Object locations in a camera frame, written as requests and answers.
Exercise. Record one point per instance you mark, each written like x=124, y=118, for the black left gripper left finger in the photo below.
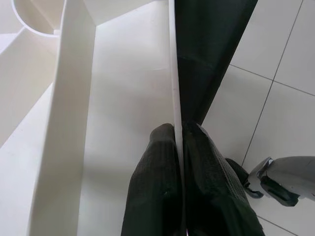
x=155, y=184

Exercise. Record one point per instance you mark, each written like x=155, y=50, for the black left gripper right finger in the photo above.
x=214, y=191

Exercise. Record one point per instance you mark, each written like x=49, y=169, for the white plastic table top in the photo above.
x=123, y=86

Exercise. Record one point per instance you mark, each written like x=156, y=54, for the black tablecloth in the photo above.
x=209, y=37

